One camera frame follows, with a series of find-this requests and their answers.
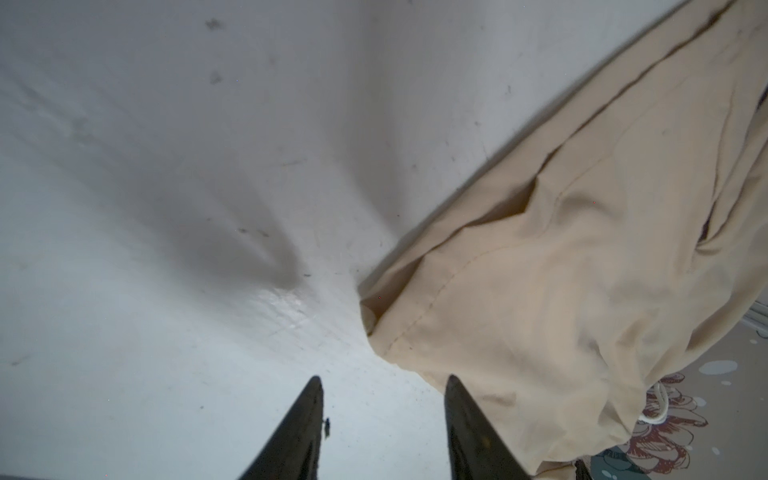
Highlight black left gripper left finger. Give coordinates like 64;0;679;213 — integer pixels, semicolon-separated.
240;375;324;480

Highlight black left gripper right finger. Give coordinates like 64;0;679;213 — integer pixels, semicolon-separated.
444;375;530;480

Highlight beige shorts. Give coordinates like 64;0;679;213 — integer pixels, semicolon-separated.
360;1;767;479

